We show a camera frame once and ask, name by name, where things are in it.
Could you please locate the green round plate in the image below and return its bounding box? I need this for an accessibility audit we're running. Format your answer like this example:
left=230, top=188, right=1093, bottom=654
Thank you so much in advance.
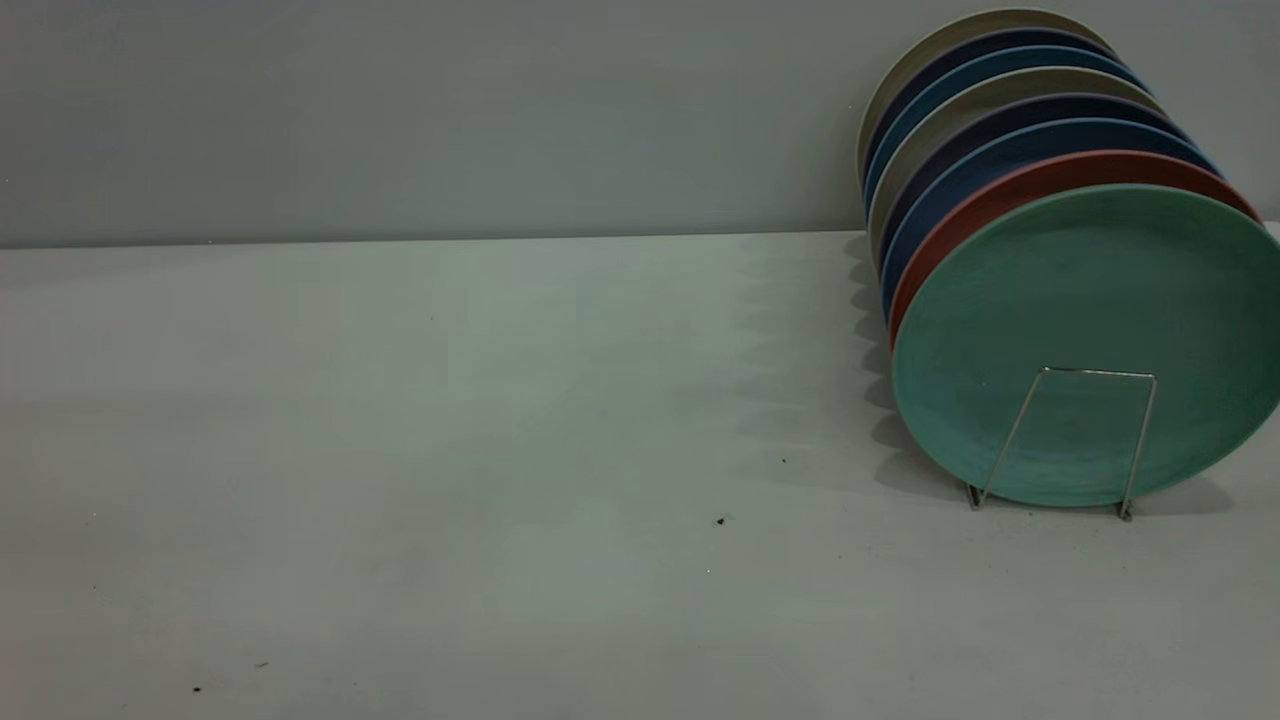
left=890, top=184, right=1280, bottom=508

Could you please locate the pink round plate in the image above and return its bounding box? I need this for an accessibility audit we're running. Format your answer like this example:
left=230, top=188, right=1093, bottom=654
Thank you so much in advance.
left=887, top=150, right=1263, bottom=351

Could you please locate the navy plate with blue rim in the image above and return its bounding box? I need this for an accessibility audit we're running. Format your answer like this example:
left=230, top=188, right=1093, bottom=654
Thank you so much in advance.
left=880, top=118, right=1223, bottom=321

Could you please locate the beige round plate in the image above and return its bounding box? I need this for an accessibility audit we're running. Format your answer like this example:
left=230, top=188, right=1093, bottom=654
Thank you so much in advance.
left=868, top=67, right=1166, bottom=271
left=855, top=8, right=1111, bottom=181

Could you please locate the dark purple round plate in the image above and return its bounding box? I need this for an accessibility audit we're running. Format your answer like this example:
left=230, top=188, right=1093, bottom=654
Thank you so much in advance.
left=878, top=93, right=1191, bottom=291
left=858, top=27, right=1121, bottom=191

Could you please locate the teal blue round plate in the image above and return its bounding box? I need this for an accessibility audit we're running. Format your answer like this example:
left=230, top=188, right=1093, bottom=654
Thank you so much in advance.
left=862, top=45, right=1151, bottom=226

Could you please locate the metal wire plate rack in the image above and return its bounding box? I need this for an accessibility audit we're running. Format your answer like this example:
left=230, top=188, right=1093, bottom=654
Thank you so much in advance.
left=963, top=366, right=1159, bottom=522

